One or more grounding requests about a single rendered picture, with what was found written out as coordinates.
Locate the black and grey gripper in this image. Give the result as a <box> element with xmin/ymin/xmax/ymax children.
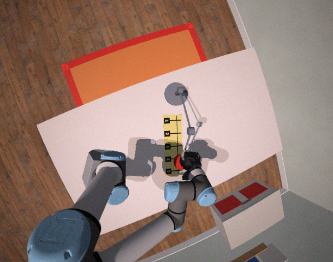
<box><xmin>180</xmin><ymin>149</ymin><xmax>202</xmax><ymax>176</ymax></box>

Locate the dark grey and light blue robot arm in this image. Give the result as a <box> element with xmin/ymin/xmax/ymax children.
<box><xmin>27</xmin><ymin>151</ymin><xmax>217</xmax><ymax>262</ymax></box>

